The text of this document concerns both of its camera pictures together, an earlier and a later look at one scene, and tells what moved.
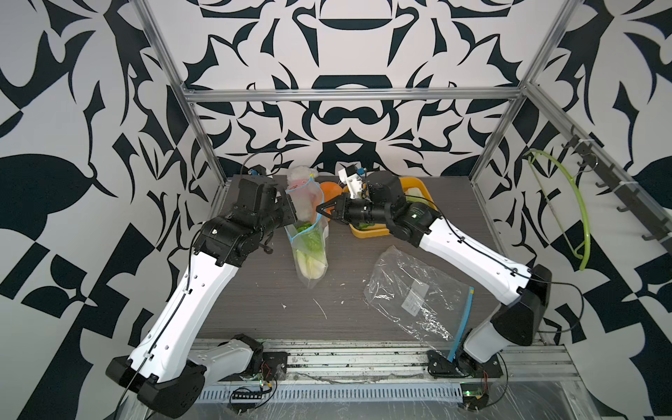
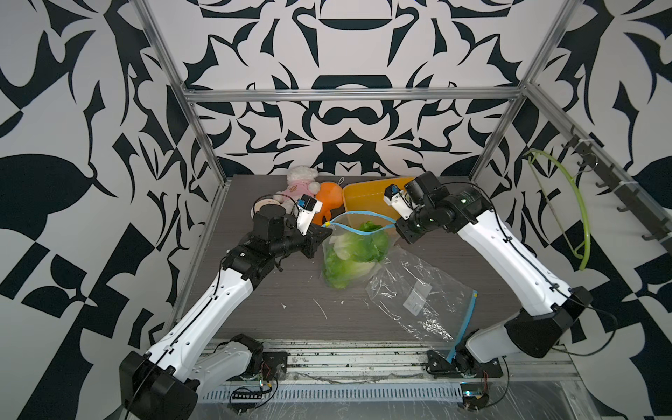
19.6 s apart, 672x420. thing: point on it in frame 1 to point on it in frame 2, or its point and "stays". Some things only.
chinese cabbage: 311,254 to 338,272
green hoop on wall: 583,255 stays
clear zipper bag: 431,309 stays
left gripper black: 282,206 to 312,239
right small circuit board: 474,396 stays
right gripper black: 342,207 to 407,235
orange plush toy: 332,190 stays
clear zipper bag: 309,235 to 355,244
